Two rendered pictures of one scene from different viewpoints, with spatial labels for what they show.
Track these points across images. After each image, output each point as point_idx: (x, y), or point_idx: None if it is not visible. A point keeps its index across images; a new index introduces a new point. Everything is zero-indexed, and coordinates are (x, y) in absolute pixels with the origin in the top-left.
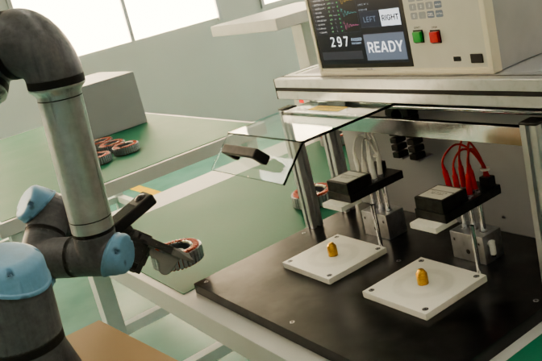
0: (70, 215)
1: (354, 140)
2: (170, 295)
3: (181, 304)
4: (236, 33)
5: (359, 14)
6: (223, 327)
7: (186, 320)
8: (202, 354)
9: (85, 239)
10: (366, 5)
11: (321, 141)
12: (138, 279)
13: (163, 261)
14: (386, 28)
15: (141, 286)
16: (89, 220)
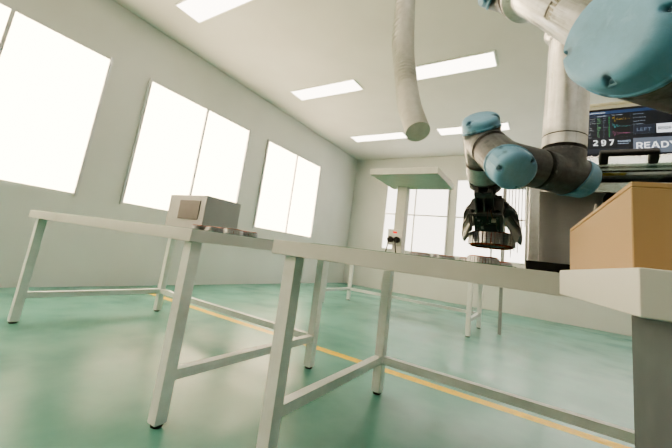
0: (572, 122)
1: (594, 206)
2: (502, 266)
3: (526, 271)
4: (395, 173)
5: (633, 126)
6: None
7: (528, 287)
8: (316, 386)
9: (582, 146)
10: (643, 121)
11: (413, 254)
12: (434, 258)
13: (513, 231)
14: (662, 134)
15: (437, 265)
16: (587, 132)
